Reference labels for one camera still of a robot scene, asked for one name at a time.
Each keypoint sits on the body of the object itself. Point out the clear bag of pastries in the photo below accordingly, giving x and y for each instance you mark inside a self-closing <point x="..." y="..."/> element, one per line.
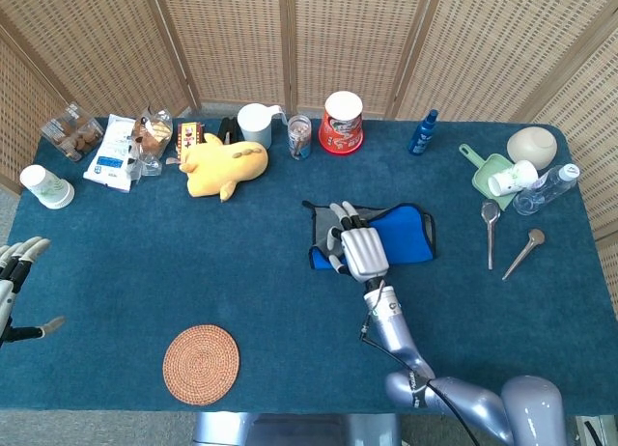
<point x="152" y="137"/>

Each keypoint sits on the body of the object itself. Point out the metal scoop spoon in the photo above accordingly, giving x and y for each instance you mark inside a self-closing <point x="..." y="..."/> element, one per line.
<point x="533" y="237"/>

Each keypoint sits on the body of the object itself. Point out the red and yellow snack box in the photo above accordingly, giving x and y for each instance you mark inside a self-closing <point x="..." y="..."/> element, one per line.
<point x="188" y="137"/>

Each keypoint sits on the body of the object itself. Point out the round woven rattan coaster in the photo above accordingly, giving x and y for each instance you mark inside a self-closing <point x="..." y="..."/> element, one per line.
<point x="201" y="365"/>

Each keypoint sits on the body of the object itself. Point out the clear plastic cookie box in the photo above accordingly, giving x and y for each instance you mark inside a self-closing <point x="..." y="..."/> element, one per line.
<point x="72" y="134"/>

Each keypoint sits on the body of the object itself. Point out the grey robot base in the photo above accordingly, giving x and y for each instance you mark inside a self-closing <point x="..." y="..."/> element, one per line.
<point x="294" y="429"/>

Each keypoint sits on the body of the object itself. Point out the clear jar of biscuit sticks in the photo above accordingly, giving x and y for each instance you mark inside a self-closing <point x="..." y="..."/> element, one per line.
<point x="299" y="139"/>

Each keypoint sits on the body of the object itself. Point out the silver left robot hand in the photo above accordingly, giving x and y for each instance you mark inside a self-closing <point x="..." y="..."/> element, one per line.
<point x="17" y="267"/>

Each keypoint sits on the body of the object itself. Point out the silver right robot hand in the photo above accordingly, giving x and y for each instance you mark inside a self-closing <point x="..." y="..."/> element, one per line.
<point x="364" y="253"/>

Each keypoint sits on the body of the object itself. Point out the red instant noodle cup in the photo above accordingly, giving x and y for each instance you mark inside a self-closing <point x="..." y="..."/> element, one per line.
<point x="341" y="132"/>

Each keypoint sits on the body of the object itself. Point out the grey and blue cloth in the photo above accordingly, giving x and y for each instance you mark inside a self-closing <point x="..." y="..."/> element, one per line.
<point x="405" y="233"/>

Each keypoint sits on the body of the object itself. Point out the blue spray bottle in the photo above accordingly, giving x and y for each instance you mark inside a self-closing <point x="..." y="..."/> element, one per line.
<point x="422" y="134"/>

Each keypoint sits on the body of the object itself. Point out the blue carpet table cover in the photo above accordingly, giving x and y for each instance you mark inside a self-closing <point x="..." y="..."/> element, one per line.
<point x="145" y="272"/>

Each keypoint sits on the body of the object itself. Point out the yellow plush toy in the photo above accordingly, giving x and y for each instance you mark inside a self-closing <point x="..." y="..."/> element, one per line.
<point x="227" y="168"/>

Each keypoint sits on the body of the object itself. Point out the woven bamboo folding screen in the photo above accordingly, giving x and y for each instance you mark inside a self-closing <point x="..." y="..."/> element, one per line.
<point x="232" y="40"/>

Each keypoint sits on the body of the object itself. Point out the clear plastic water bottle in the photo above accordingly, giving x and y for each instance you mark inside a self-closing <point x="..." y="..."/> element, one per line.
<point x="545" y="187"/>

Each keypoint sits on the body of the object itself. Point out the black object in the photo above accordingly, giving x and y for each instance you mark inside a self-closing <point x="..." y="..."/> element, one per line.
<point x="229" y="130"/>

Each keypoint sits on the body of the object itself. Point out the white and blue snack bag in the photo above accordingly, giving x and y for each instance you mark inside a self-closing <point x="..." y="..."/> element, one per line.
<point x="110" y="156"/>

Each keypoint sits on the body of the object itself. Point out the lavender right robot arm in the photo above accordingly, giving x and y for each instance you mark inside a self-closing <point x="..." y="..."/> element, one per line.
<point x="396" y="330"/>

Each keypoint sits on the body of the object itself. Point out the green plastic scoop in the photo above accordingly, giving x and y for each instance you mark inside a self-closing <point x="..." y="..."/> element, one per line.
<point x="485" y="175"/>

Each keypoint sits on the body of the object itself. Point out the beige bowl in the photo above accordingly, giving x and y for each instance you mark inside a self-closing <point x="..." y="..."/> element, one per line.
<point x="531" y="147"/>

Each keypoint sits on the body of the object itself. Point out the white paper cup green print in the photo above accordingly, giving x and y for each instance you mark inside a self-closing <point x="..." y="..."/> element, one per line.
<point x="46" y="187"/>
<point x="512" y="178"/>

